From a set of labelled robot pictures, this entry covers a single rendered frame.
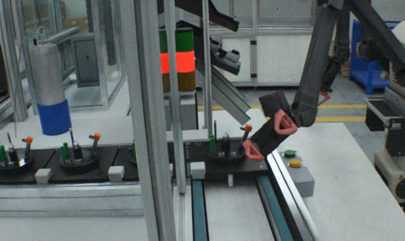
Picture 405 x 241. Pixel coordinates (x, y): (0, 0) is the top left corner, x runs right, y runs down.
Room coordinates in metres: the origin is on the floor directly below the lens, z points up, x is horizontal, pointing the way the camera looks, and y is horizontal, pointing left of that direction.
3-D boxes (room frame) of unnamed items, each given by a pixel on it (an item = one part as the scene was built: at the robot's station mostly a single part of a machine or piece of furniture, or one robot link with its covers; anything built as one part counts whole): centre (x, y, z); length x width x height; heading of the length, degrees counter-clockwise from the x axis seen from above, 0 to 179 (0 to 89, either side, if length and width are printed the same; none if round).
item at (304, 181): (1.03, -0.29, 0.93); 0.21 x 0.07 x 0.06; 2
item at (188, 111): (0.92, 0.04, 1.29); 0.12 x 0.05 x 0.25; 2
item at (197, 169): (1.01, 0.02, 0.97); 0.05 x 0.05 x 0.04; 2
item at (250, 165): (1.11, -0.07, 0.96); 0.24 x 0.24 x 0.02; 2
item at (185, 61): (0.92, 0.04, 1.33); 0.05 x 0.05 x 0.05
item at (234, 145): (1.11, -0.07, 0.98); 0.14 x 0.14 x 0.02
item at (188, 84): (0.92, 0.04, 1.28); 0.05 x 0.05 x 0.05
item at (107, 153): (1.09, 0.43, 1.01); 0.24 x 0.24 x 0.13; 2
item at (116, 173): (1.10, 0.18, 1.01); 0.24 x 0.24 x 0.13; 2
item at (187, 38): (0.92, 0.04, 1.38); 0.05 x 0.05 x 0.05
